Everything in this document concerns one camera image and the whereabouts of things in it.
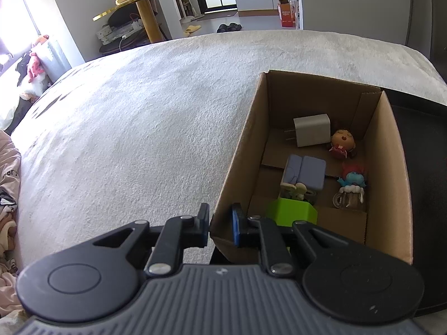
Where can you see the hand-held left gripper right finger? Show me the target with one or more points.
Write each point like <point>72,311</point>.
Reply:
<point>236,226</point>

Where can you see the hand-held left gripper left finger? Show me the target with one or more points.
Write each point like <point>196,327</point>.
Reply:
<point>202,228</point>

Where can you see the green block toy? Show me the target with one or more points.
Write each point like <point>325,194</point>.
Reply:
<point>290,211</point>

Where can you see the cardboard box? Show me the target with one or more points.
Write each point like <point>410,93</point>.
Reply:
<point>244,167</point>

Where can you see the blue toy sofa figurine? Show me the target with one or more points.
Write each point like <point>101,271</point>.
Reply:
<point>310,171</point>

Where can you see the toy beer mug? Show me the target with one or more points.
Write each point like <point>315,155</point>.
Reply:
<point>349,199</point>

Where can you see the white charger adapter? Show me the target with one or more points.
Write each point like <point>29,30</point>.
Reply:
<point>312,129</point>

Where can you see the blue and red figurine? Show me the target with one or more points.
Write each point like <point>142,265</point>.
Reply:
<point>352,179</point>

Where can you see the brown-haired doll figurine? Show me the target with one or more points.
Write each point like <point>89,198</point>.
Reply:
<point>342,139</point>

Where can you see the white blanket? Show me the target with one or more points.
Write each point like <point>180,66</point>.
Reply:
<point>139,129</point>

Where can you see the pile of clothes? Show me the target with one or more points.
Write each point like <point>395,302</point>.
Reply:
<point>8,188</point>

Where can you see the yellow slippers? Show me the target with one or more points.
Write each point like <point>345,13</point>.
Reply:
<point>192,29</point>

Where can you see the black slippers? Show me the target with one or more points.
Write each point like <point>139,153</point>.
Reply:
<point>228,27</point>

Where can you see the white power strip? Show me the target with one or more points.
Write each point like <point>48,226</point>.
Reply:
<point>118,30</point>

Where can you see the round gold table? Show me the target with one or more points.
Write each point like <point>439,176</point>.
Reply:
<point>146,17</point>

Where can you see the orange carton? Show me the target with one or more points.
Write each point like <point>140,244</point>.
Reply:
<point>287,14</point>

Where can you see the pink plush toy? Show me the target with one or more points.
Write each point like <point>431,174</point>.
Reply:
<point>35,68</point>

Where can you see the grey headboard panel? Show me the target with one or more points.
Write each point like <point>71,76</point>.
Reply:
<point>429,17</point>

